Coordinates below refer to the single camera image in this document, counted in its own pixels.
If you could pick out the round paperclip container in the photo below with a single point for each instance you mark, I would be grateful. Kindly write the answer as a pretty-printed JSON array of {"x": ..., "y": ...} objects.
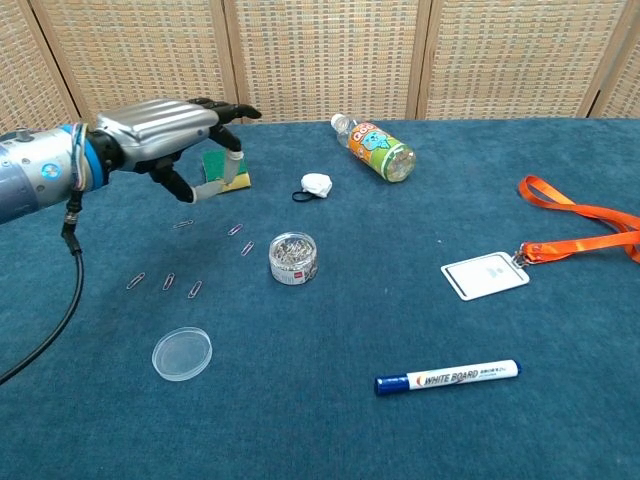
[{"x": 293, "y": 260}]

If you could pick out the blue white whiteboard marker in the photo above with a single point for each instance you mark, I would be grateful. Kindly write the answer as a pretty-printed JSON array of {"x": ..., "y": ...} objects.
[{"x": 450, "y": 377}]

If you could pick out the white badge holder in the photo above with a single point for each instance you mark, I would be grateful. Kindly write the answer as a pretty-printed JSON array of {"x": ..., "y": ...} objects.
[{"x": 484, "y": 276}]

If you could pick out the plastic bottle orange green label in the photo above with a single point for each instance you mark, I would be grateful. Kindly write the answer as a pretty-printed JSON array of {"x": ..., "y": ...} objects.
[{"x": 380, "y": 147}]

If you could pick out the metal paper clip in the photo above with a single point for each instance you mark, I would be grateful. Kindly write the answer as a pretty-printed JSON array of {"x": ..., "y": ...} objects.
[
  {"x": 169, "y": 281},
  {"x": 135, "y": 280},
  {"x": 195, "y": 289},
  {"x": 235, "y": 229},
  {"x": 183, "y": 224},
  {"x": 247, "y": 248}
]

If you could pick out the blue felt table cover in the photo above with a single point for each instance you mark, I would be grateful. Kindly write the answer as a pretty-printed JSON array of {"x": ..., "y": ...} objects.
[{"x": 350, "y": 325}]

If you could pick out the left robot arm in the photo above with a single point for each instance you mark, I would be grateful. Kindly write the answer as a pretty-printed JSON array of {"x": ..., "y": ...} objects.
[{"x": 40, "y": 170}]

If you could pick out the woven folding screen panel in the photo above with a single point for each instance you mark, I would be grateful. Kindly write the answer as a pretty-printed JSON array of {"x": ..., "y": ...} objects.
[
  {"x": 25, "y": 65},
  {"x": 622, "y": 85},
  {"x": 515, "y": 55},
  {"x": 325, "y": 55},
  {"x": 135, "y": 50}
]

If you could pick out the white crumpled tissue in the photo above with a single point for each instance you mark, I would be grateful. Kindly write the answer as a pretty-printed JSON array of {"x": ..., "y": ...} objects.
[{"x": 317, "y": 184}]

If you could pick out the green yellow sponge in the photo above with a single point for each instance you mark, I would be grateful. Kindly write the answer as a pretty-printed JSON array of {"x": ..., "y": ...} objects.
[{"x": 216, "y": 162}]

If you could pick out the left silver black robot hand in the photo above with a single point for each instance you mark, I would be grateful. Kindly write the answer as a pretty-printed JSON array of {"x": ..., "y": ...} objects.
[{"x": 155, "y": 130}]

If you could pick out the clear round plastic lid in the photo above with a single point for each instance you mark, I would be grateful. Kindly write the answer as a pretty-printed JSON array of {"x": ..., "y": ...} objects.
[{"x": 182, "y": 354}]

